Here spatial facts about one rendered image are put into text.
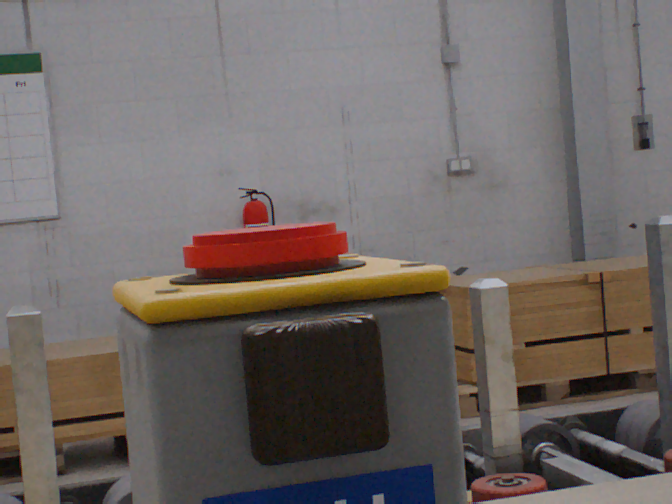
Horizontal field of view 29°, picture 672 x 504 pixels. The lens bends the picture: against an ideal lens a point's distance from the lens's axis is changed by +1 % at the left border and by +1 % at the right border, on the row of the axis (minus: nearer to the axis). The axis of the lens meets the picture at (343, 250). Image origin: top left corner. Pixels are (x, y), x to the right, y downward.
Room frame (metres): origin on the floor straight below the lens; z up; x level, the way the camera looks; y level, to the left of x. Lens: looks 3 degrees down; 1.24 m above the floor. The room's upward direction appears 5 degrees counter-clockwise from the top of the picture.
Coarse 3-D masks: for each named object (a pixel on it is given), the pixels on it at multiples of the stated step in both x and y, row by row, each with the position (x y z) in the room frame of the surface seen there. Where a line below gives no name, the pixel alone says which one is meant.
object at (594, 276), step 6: (582, 270) 6.87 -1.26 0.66; (588, 270) 6.84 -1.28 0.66; (588, 276) 6.67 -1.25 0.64; (594, 276) 6.68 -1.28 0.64; (600, 276) 6.69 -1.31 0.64; (606, 276) 6.70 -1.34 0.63; (600, 282) 6.69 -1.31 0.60; (606, 336) 6.69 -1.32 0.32; (606, 342) 6.69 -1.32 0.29; (606, 348) 6.69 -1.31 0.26; (606, 354) 6.69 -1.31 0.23; (606, 360) 6.69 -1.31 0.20; (606, 366) 6.69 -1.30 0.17; (606, 372) 6.69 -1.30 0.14
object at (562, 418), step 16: (656, 400) 2.11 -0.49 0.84; (544, 416) 2.06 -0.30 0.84; (560, 416) 2.06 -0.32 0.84; (576, 416) 2.07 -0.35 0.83; (592, 416) 2.07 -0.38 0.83; (608, 416) 2.08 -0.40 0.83; (464, 432) 2.02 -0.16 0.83; (480, 432) 2.02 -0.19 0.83; (592, 432) 2.07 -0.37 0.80; (608, 432) 2.08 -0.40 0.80; (480, 448) 2.02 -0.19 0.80; (592, 464) 2.07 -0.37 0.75; (608, 464) 2.08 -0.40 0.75; (96, 480) 1.88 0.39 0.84; (112, 480) 1.88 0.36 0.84; (16, 496) 1.84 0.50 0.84; (80, 496) 1.86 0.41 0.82; (96, 496) 1.87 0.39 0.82
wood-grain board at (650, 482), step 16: (624, 480) 1.36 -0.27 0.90; (640, 480) 1.35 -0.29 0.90; (656, 480) 1.35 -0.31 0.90; (528, 496) 1.33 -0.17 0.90; (544, 496) 1.32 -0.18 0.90; (560, 496) 1.32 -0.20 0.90; (576, 496) 1.31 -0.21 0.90; (592, 496) 1.31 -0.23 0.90; (608, 496) 1.30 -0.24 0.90; (624, 496) 1.30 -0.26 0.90; (640, 496) 1.29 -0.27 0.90; (656, 496) 1.28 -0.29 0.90
